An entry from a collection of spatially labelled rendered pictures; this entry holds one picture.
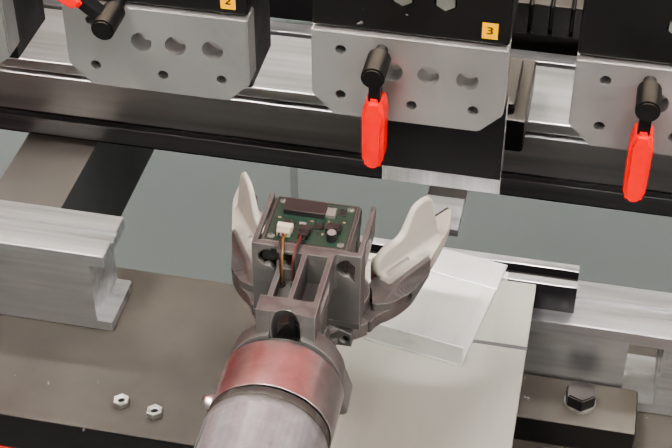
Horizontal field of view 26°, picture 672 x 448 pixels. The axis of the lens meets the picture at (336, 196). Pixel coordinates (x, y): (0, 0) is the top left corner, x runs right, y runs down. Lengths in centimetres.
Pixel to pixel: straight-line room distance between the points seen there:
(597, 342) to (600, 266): 152
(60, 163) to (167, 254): 121
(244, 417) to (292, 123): 73
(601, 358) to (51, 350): 51
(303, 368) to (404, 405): 31
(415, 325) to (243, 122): 41
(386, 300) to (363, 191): 197
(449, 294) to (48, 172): 53
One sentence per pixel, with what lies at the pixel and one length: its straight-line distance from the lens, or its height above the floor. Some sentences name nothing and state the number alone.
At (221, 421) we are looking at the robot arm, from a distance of 83.
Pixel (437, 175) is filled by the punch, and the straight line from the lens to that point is 122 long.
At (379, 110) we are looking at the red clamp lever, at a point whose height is 121.
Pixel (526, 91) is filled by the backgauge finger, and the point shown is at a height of 102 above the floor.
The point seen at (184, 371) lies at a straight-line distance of 136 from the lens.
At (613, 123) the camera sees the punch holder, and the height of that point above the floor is 120.
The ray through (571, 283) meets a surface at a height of 100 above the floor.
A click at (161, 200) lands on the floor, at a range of 293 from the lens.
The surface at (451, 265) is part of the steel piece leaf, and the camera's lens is 127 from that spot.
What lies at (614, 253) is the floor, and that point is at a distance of 284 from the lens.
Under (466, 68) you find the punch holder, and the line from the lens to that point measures 110.
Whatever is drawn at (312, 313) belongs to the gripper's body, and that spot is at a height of 126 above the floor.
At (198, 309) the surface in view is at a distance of 142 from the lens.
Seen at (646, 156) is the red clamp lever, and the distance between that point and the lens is 109.
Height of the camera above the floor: 186
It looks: 39 degrees down
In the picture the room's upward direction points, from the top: straight up
